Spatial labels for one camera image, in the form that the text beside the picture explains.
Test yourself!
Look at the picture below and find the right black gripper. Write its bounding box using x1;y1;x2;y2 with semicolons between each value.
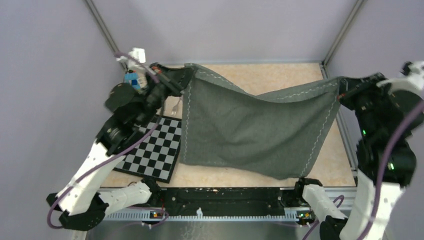
334;69;391;134

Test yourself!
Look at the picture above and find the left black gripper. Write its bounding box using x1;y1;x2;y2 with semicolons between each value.
139;60;200;125

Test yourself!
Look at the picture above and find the grey cloth napkin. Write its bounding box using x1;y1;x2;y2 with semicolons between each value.
180;63;340;180

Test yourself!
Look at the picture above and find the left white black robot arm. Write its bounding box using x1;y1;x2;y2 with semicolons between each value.
46;63;197;231

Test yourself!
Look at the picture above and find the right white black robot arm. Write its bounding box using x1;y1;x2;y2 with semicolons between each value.
293;73;424;240

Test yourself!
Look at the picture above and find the colourful toy brick block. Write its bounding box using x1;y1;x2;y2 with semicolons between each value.
123;70;147;91

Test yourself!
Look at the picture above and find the silver fork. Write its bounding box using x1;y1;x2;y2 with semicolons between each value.
171;97;183;117

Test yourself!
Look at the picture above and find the black white checkerboard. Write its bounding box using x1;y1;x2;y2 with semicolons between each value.
114;116;182;184

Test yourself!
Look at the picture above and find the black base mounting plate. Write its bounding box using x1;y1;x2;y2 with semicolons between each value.
136;187;310;217

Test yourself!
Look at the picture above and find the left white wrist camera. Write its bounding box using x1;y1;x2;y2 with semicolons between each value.
114;47;146;68

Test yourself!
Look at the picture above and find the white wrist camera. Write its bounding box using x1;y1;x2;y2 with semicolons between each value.
114;47;146;68
376;60;424;96

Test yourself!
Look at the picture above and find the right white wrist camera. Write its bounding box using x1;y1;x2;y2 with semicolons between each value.
376;60;424;96

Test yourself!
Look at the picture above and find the grey slotted cable duct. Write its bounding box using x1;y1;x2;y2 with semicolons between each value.
103;208;299;223

